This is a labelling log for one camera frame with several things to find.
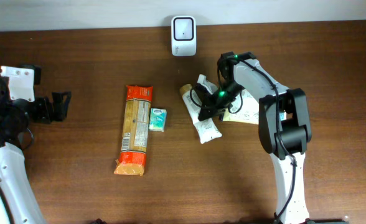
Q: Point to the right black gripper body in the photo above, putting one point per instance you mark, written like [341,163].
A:
[221,99]

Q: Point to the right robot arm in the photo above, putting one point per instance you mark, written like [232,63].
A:
[283,126]

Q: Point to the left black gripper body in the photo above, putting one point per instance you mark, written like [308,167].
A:
[41,110]

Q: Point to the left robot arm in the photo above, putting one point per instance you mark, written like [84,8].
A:
[17,200]

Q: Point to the orange spaghetti packet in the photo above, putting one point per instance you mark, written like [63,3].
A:
[134,141]

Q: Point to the white barcode scanner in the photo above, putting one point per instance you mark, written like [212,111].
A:
[183,36]

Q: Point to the teal tissue pack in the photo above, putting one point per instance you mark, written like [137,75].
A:
[157,119]

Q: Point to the white cream tube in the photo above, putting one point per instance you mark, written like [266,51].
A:
[206,129]

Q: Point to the pale yellow snack bag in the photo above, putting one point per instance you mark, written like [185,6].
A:
[249,112]

